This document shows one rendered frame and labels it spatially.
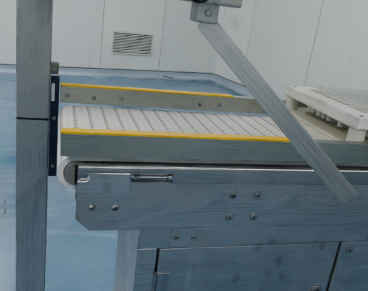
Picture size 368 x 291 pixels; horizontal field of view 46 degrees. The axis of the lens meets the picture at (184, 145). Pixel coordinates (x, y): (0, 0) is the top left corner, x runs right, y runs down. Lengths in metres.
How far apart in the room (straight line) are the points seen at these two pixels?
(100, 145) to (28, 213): 0.40
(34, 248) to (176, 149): 0.48
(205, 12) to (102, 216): 0.30
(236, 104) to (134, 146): 0.37
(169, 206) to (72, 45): 5.16
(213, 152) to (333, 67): 4.21
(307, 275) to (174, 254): 0.27
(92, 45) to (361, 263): 5.16
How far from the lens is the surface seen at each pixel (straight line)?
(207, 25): 0.57
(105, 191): 0.59
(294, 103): 0.91
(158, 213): 0.63
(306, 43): 5.09
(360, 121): 0.73
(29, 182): 0.90
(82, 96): 0.83
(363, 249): 0.91
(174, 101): 0.85
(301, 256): 0.84
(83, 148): 0.57
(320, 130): 0.81
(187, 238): 0.71
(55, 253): 2.00
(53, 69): 0.83
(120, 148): 0.57
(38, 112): 0.85
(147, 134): 0.57
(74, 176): 0.59
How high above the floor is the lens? 1.11
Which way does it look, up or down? 19 degrees down
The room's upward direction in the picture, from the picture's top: 8 degrees clockwise
